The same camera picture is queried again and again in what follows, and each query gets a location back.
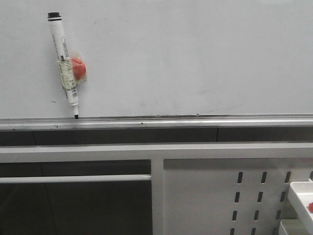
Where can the red round magnet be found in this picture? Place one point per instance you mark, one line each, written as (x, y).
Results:
(79, 69)

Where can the white whiteboard marker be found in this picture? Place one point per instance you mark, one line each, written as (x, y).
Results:
(69, 83)

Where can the aluminium whiteboard tray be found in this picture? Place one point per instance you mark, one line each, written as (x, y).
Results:
(150, 122)

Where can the white whiteboard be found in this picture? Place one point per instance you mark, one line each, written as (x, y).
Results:
(160, 57)

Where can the white perforated pegboard panel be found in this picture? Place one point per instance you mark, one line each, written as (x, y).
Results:
(230, 196)

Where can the white plastic bin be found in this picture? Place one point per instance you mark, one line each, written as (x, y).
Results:
(300, 196)
(291, 227)

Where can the lower white plastic bin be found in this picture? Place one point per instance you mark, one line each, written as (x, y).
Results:
(291, 227)

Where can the small red object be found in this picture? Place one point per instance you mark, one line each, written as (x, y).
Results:
(310, 207)

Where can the white metal frame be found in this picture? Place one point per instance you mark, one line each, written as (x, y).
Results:
(157, 153)

